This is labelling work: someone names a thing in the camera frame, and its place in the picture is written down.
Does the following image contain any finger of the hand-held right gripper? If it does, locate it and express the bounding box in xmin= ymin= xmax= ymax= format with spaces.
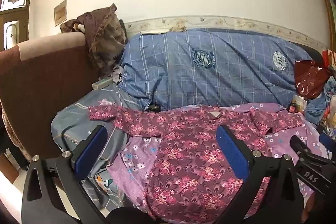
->
xmin=318 ymin=132 xmax=336 ymax=152
xmin=289 ymin=135 xmax=317 ymax=161

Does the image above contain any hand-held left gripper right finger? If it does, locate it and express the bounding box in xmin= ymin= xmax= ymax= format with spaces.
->
xmin=215 ymin=125 xmax=303 ymax=224

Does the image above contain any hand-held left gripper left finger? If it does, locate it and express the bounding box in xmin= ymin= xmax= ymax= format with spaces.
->
xmin=22 ymin=125 xmax=124 ymax=224

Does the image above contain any maroon floral shirt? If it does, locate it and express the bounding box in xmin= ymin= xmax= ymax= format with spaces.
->
xmin=88 ymin=105 xmax=305 ymax=222

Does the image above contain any blue denim cloth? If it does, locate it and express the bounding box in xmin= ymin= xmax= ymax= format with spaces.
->
xmin=304 ymin=80 xmax=336 ymax=125

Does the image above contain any grey patterned blanket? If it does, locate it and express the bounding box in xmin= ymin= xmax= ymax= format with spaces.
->
xmin=51 ymin=82 xmax=147 ymax=211

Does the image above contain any purple floral bedsheet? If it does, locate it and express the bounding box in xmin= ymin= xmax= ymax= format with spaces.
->
xmin=106 ymin=102 xmax=328 ymax=214

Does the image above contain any red plastic bag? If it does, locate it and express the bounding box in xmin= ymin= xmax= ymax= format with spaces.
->
xmin=293 ymin=60 xmax=332 ymax=98

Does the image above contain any pale flat box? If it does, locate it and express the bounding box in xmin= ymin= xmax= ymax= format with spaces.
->
xmin=92 ymin=78 xmax=114 ymax=90

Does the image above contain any blue plaid quilt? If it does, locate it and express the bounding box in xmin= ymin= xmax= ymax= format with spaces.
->
xmin=117 ymin=28 xmax=323 ymax=111

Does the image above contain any brown crumpled cloth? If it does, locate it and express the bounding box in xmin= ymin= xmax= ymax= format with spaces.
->
xmin=60 ymin=3 xmax=129 ymax=77

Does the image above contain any wooden door with glass panes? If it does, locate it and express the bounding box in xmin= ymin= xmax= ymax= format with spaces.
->
xmin=0 ymin=0 xmax=34 ymax=51

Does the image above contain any small framed wall picture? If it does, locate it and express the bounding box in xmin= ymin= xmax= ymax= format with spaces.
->
xmin=54 ymin=0 xmax=68 ymax=27

